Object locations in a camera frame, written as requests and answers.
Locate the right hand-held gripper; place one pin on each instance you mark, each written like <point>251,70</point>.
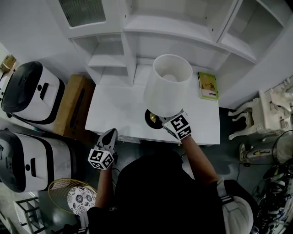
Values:
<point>178,125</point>

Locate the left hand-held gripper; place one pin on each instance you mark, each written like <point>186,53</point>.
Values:
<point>100,157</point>

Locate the white table lamp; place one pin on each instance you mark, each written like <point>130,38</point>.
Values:
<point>164,96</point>

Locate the person's left forearm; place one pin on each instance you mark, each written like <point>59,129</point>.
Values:
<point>104,189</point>

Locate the person's right forearm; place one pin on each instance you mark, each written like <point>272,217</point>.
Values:
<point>199,164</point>

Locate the white desk top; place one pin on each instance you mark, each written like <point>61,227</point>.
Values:
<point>110,109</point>

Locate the green book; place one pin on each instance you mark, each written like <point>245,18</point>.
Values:
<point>208,86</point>

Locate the large brown cardboard box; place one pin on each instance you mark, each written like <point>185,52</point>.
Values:
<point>68,109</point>

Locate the white and black appliance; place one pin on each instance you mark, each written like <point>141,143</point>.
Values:
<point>50,160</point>
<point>51,96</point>

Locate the white floral patterned plate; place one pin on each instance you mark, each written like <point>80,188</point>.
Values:
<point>80,198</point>

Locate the person's torso in black shirt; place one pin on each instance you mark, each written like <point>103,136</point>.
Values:
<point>160,196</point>

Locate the white ornate side table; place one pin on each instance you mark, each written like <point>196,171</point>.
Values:
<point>267,114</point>

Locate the white shelf hutch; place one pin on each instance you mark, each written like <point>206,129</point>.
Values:
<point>174,34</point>

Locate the black metal rack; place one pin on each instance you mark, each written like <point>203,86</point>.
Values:
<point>27,202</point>

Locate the white backpack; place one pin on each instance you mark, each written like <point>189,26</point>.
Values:
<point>240,214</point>

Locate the white frosted glass cabinet door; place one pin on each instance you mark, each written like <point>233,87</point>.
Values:
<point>114,16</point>

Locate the small brown cardboard box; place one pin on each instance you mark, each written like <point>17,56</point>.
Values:
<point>8,62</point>

